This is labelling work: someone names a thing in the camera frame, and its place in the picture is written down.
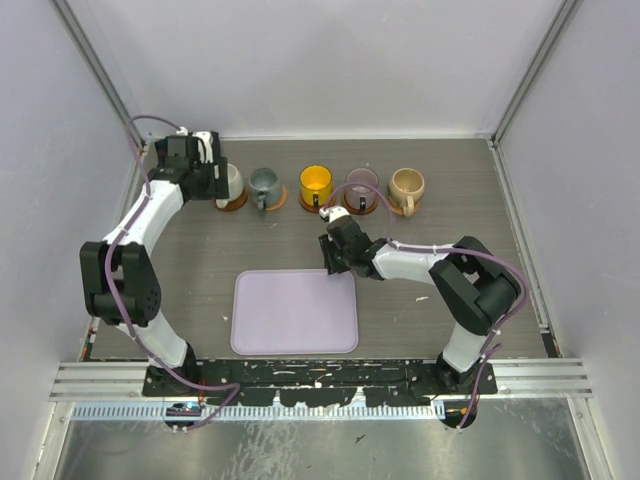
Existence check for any woven rattan coaster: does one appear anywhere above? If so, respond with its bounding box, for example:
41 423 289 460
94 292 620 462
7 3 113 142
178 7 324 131
386 196 421 217
265 185 288 211

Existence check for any white ceramic mug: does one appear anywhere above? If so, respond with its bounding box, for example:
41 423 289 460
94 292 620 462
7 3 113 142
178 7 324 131
215 163 245 210

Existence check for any yellow glass mug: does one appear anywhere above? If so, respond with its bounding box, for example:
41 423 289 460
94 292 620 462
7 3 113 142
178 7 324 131
299 165 333 206

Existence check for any brown wooden coaster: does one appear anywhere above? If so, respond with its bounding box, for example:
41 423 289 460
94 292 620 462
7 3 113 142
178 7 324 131
298 193 324 214
213 188 248 212
341 191 379 216

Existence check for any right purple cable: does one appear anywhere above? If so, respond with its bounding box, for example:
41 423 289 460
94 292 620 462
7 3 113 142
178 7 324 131
320 181 529 435

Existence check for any left aluminium frame post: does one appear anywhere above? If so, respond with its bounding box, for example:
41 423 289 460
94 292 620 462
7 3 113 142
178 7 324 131
49 0 146 147

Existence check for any aluminium front rail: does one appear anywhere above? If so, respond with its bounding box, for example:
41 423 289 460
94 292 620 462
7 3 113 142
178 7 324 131
49 358 593 402

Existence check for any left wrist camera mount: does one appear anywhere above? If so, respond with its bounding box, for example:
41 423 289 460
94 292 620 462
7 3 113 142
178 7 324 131
176 126 220 163

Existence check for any clear purple glass mug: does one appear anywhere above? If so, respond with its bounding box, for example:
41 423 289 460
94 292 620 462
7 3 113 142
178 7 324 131
344 168 379 197

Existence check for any lavender plastic tray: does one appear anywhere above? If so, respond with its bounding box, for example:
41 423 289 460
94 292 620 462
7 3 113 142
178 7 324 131
230 269 359 357

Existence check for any beige ceramic mug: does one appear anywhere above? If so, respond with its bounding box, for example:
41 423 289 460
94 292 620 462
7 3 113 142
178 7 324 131
387 168 426 217

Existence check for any aluminium frame post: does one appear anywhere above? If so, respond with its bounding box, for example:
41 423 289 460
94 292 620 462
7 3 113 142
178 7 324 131
49 0 146 147
490 0 585 147

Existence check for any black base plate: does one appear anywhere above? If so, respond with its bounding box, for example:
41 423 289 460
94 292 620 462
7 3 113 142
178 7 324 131
142 357 499 407

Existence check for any purple cable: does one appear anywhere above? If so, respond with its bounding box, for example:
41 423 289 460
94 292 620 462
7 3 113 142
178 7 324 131
320 181 529 435
103 115 241 435

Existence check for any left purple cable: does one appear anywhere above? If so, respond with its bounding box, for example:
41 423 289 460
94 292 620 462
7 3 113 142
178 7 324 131
103 115 241 435

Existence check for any right aluminium frame post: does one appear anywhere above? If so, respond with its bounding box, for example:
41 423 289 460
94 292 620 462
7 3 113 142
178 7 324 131
490 0 585 147

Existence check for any dark folded cloth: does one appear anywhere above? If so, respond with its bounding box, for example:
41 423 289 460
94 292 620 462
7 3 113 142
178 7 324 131
154 138 168 166

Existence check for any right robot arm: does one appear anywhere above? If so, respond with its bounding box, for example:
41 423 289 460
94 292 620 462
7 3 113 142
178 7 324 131
319 207 528 394

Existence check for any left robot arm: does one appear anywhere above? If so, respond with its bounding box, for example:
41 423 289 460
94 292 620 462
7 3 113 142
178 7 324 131
79 130 230 396

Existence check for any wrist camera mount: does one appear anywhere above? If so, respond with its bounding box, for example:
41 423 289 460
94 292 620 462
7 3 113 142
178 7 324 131
176 126 220 163
319 206 350 223

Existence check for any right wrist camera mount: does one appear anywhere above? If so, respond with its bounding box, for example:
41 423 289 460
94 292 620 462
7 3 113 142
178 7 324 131
319 206 350 223

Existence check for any grey ceramic mug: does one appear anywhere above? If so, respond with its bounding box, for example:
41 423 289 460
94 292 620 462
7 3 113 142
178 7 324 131
248 167 282 212

